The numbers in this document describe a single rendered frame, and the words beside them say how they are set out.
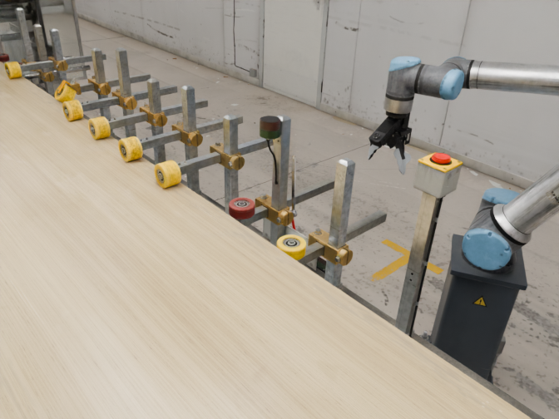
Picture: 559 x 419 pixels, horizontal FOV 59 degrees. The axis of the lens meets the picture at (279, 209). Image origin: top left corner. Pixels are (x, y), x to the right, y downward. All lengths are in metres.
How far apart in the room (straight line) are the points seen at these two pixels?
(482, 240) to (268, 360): 0.88
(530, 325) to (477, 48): 2.12
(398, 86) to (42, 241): 1.12
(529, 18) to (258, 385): 3.31
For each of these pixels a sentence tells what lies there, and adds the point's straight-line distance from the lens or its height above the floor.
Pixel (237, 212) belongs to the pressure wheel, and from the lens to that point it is 1.50.
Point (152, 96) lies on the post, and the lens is 2.06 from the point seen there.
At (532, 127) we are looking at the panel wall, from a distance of 3.96.
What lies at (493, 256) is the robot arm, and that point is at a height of 0.78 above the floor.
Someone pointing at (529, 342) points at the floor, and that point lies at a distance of 2.67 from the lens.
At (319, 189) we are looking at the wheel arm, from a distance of 1.74.
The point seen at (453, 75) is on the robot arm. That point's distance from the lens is 1.58.
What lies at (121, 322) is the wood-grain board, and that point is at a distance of 1.15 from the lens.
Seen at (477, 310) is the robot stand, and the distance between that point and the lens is 2.01.
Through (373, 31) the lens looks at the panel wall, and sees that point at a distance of 4.58.
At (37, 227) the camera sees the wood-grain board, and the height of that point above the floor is 0.90.
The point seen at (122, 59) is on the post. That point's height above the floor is 1.13.
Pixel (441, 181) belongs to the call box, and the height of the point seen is 1.19.
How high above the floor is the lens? 1.67
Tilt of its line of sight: 31 degrees down
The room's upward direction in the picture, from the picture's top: 2 degrees clockwise
